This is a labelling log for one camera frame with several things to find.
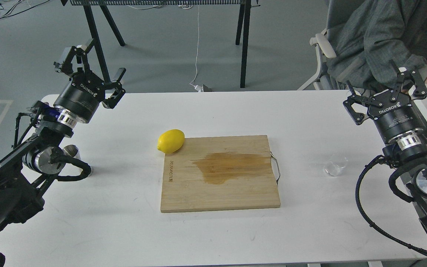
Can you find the white office chair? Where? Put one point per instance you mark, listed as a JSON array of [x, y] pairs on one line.
[[321, 80]]

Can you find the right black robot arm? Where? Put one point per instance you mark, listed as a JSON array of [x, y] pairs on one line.
[[404, 134]]

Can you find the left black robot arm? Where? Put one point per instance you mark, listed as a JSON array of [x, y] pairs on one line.
[[35, 163]]

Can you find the person in grey jacket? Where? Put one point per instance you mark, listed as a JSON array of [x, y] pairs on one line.
[[379, 31]]

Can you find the bamboo cutting board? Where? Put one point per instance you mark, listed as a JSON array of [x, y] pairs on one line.
[[219, 174]]

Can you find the clear glass cup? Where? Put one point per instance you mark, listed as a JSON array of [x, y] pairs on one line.
[[335, 165]]

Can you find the yellow lemon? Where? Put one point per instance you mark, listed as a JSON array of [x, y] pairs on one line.
[[171, 141]]

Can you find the white power adapter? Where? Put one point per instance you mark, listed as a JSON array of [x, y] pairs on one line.
[[202, 88]]

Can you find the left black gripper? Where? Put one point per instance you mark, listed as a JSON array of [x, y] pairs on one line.
[[81, 96]]

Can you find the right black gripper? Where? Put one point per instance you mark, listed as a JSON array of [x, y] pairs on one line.
[[395, 115]]

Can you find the steel double jigger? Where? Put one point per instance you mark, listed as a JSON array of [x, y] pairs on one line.
[[72, 151]]

